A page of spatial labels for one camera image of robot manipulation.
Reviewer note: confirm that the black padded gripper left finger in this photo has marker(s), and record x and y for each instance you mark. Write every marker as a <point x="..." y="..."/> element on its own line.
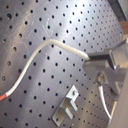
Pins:
<point x="104" y="55"/>

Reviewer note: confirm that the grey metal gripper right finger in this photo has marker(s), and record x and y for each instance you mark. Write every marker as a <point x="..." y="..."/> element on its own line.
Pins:
<point x="101" y="73"/>

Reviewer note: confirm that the grey perforated metal board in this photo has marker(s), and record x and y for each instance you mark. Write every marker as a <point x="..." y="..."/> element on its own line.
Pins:
<point x="88" y="25"/>

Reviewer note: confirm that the metal cable clip bracket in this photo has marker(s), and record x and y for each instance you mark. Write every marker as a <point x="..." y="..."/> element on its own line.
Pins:
<point x="67" y="103"/>

